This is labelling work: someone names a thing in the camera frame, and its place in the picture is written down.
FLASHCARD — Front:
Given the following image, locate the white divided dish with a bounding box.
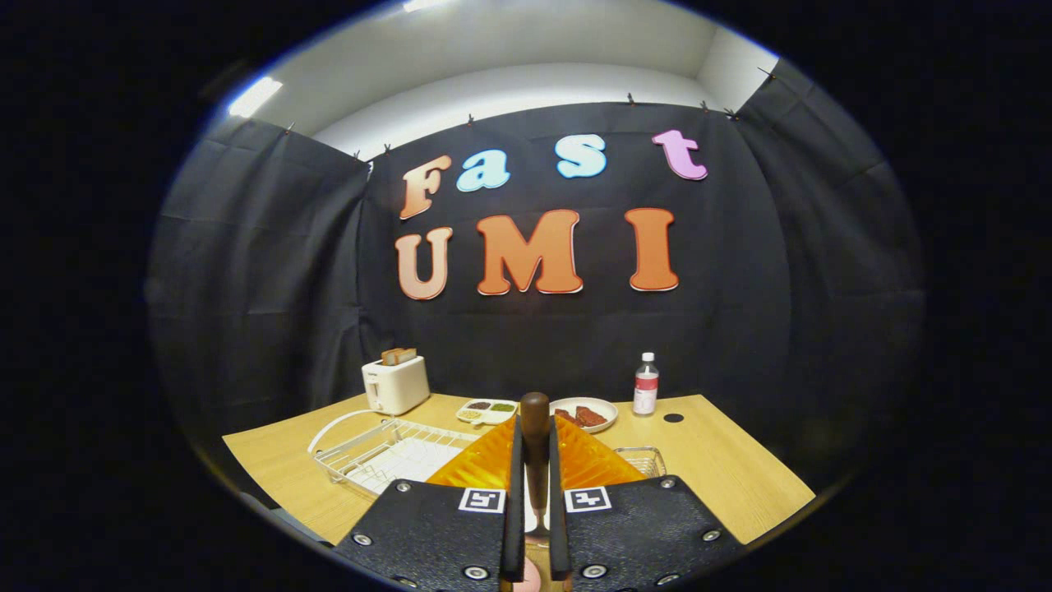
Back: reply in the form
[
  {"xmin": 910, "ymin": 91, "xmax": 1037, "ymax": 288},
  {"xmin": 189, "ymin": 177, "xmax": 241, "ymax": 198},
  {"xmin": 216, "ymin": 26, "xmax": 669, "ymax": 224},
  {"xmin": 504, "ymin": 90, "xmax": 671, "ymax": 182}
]
[{"xmin": 456, "ymin": 399, "xmax": 520, "ymax": 426}]

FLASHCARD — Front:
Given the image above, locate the white toaster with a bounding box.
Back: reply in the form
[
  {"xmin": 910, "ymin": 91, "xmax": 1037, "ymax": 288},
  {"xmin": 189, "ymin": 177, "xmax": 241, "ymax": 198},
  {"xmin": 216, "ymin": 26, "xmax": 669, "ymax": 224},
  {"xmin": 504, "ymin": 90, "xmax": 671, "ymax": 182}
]
[{"xmin": 362, "ymin": 355, "xmax": 431, "ymax": 416}]

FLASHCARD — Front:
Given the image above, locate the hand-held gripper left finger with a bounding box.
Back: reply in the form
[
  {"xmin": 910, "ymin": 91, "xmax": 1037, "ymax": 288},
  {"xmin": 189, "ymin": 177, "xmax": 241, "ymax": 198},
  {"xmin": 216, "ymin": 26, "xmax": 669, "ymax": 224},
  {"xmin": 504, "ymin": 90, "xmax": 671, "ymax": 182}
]
[{"xmin": 333, "ymin": 414, "xmax": 527, "ymax": 589}]

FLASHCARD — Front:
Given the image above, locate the black backdrop cloth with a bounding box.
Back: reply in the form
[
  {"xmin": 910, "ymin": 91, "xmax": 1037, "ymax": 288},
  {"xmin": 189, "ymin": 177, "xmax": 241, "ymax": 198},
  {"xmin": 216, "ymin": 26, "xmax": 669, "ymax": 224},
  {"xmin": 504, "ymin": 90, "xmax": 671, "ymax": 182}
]
[{"xmin": 146, "ymin": 58, "xmax": 928, "ymax": 494}]

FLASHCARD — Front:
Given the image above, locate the white wire dish rack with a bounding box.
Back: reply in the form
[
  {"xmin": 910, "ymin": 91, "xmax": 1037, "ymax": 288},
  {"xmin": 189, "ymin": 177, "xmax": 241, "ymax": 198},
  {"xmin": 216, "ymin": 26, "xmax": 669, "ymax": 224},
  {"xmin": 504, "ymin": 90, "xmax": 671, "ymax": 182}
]
[{"xmin": 308, "ymin": 409, "xmax": 486, "ymax": 497}]

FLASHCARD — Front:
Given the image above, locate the wooden handled spoon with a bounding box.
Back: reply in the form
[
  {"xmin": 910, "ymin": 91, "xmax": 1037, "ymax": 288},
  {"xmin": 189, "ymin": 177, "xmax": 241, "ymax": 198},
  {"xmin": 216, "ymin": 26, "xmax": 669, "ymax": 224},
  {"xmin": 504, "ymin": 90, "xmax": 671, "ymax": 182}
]
[{"xmin": 519, "ymin": 392, "xmax": 551, "ymax": 548}]

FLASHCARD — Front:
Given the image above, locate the cream plate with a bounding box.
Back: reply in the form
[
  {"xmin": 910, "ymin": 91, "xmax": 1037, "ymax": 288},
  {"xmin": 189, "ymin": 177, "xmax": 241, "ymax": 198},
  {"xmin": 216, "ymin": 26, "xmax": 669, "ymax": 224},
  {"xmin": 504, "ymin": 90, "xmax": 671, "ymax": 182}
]
[{"xmin": 549, "ymin": 397, "xmax": 619, "ymax": 434}]

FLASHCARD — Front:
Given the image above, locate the red label water bottle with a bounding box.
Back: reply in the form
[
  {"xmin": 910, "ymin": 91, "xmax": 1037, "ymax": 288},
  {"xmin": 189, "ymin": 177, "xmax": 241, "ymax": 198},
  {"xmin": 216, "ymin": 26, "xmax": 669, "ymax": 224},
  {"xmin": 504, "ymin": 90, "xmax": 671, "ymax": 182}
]
[{"xmin": 633, "ymin": 353, "xmax": 660, "ymax": 417}]

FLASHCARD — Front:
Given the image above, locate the metal wire basket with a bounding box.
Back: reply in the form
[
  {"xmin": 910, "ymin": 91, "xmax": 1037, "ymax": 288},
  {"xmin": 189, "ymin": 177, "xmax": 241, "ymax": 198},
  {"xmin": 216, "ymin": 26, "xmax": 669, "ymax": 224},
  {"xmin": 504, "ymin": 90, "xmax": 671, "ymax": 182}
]
[{"xmin": 612, "ymin": 446, "xmax": 668, "ymax": 480}]

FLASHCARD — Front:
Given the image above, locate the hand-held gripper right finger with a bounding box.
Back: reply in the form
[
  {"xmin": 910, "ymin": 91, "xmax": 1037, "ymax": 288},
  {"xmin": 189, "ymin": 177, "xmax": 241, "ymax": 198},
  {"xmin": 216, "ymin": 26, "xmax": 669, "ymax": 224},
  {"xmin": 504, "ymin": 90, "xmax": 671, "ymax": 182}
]
[{"xmin": 547, "ymin": 414, "xmax": 745, "ymax": 586}]

